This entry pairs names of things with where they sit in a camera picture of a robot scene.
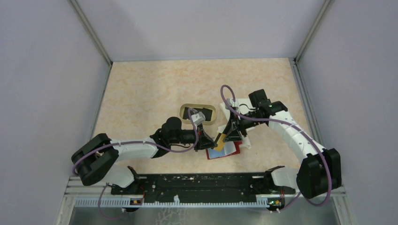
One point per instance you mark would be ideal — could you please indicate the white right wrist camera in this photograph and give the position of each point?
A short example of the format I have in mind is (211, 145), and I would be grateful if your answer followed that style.
(232, 103)

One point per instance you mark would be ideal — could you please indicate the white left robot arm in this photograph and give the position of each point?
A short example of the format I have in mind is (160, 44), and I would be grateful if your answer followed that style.
(96, 160)

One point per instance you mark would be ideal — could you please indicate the aluminium frame rail right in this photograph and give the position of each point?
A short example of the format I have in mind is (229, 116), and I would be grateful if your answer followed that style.
(326, 5)

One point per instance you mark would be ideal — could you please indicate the aluminium frame rail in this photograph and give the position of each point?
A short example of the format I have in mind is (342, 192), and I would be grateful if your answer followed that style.
(326, 5)
(75, 188)
(90, 30)

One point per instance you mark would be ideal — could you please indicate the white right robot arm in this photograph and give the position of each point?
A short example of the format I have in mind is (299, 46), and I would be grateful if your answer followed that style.
(320, 168)

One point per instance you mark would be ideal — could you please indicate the red leather card holder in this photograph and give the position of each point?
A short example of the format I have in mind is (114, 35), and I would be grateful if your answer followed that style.
(229, 149)

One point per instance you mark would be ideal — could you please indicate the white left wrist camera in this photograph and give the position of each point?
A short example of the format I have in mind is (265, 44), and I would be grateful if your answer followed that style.
(198, 118)

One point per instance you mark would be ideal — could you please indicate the white slotted cable duct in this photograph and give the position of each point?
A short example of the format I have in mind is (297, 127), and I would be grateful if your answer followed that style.
(129, 202)

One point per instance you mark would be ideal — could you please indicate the white cloth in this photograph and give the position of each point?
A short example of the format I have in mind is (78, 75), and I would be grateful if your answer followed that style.
(246, 143)

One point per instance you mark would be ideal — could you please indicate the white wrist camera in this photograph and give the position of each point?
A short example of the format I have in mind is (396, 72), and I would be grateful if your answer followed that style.
(198, 118)
(232, 103)

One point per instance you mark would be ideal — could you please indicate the beige plastic tray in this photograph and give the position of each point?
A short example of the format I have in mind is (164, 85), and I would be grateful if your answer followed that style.
(190, 105)

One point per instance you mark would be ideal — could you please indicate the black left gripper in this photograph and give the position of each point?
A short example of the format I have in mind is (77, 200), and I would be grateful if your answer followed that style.
(204, 141)

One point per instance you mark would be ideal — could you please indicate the aluminium front frame rail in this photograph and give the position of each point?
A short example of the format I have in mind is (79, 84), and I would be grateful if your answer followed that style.
(75, 188)

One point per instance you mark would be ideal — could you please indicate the aluminium frame rail left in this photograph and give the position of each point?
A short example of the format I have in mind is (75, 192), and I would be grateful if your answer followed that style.
(90, 30)

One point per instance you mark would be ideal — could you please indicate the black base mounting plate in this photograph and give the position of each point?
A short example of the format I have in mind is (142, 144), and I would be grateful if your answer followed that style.
(232, 187)

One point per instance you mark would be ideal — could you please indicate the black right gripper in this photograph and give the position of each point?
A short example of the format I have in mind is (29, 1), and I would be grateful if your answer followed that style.
(234, 124)

